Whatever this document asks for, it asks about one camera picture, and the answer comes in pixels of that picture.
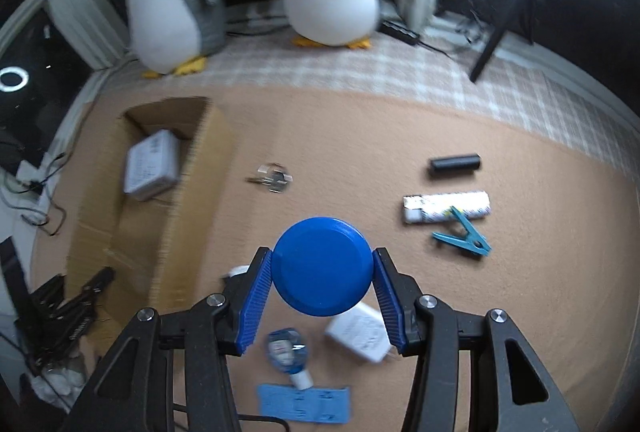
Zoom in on teal clothespin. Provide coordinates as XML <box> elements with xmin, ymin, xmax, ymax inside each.
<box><xmin>432</xmin><ymin>206</ymin><xmax>492</xmax><ymax>258</ymax></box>

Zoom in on cardboard box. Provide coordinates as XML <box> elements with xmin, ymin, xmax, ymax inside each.
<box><xmin>66</xmin><ymin>96</ymin><xmax>237</xmax><ymax>313</ymax></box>

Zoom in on black stand leg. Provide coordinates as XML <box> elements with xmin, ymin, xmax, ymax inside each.
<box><xmin>469</xmin><ymin>0</ymin><xmax>536</xmax><ymax>83</ymax></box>

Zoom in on blue round container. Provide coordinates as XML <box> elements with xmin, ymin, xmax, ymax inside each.
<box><xmin>271</xmin><ymin>216</ymin><xmax>375</xmax><ymax>317</ymax></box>

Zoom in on patterned white lighter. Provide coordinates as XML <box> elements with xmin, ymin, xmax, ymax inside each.
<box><xmin>403</xmin><ymin>192</ymin><xmax>491</xmax><ymax>225</ymax></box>

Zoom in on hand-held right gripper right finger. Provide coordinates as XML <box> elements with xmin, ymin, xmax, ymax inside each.
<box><xmin>372</xmin><ymin>247</ymin><xmax>581</xmax><ymax>432</ymax></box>

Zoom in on blue card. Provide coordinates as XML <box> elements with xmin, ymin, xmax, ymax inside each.
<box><xmin>256</xmin><ymin>383</ymin><xmax>352</xmax><ymax>424</ymax></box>

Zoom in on black power strip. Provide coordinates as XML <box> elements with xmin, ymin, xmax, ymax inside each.
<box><xmin>381</xmin><ymin>20</ymin><xmax>421</xmax><ymax>46</ymax></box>

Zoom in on black cylinder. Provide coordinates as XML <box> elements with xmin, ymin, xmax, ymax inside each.
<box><xmin>430</xmin><ymin>153</ymin><xmax>482</xmax><ymax>177</ymax></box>

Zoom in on ring light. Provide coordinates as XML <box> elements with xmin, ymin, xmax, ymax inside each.
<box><xmin>0</xmin><ymin>67</ymin><xmax>28</xmax><ymax>92</ymax></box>

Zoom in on white power adapter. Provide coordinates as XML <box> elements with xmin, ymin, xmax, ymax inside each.
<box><xmin>325</xmin><ymin>301</ymin><xmax>396</xmax><ymax>364</ymax></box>

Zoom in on black folded tripod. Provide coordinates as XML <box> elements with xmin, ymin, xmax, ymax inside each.
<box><xmin>15</xmin><ymin>266</ymin><xmax>117</xmax><ymax>363</ymax></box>

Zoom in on metal clip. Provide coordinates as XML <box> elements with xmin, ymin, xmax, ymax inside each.
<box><xmin>246</xmin><ymin>163</ymin><xmax>292</xmax><ymax>193</ymax></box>

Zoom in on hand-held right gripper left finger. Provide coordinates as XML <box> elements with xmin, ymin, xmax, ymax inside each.
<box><xmin>62</xmin><ymin>246</ymin><xmax>275</xmax><ymax>432</ymax></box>

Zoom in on white rectangular box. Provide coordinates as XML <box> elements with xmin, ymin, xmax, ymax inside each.
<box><xmin>123</xmin><ymin>129</ymin><xmax>182</xmax><ymax>202</ymax></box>

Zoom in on plaid blanket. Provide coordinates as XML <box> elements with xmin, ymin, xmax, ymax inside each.
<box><xmin>82</xmin><ymin>30</ymin><xmax>640</xmax><ymax>173</ymax></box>

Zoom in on thin black cables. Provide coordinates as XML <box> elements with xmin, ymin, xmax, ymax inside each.
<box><xmin>0</xmin><ymin>152</ymin><xmax>68</xmax><ymax>238</ymax></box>

